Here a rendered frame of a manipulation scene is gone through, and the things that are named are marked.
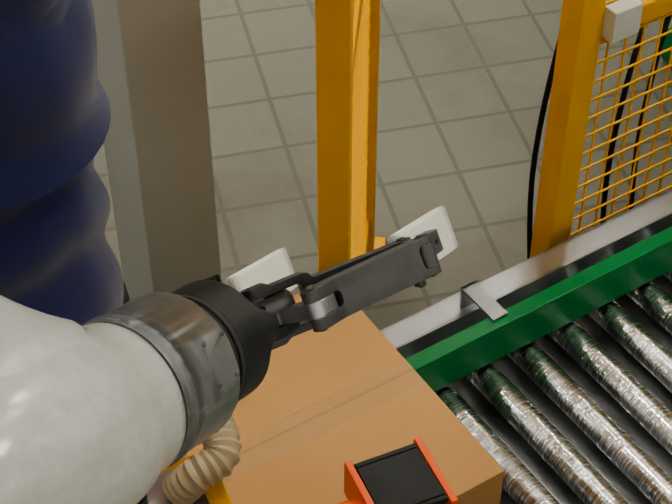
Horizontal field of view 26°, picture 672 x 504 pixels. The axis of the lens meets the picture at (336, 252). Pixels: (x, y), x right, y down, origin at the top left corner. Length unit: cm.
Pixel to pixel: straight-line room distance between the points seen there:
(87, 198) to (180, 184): 156
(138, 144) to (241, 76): 125
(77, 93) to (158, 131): 155
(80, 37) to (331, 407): 83
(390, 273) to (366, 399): 103
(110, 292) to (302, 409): 56
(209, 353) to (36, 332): 10
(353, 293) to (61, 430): 23
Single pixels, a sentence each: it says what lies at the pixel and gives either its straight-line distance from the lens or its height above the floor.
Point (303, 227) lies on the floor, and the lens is 350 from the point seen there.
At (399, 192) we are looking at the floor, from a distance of 360.
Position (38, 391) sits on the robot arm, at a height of 187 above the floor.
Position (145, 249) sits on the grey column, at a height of 37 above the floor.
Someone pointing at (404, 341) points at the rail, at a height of 59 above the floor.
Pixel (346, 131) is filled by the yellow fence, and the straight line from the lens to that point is 217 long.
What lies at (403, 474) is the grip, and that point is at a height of 125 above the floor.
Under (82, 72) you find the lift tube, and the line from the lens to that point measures 120.
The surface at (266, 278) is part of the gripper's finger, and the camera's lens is 102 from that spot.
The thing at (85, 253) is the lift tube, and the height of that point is 148.
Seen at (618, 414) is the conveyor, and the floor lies 49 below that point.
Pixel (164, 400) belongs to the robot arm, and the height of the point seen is 182.
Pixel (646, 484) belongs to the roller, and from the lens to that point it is 237.
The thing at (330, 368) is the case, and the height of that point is 95.
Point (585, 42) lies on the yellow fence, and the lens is 242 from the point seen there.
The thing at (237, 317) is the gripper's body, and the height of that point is 180.
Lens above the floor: 240
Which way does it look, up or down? 44 degrees down
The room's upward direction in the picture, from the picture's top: straight up
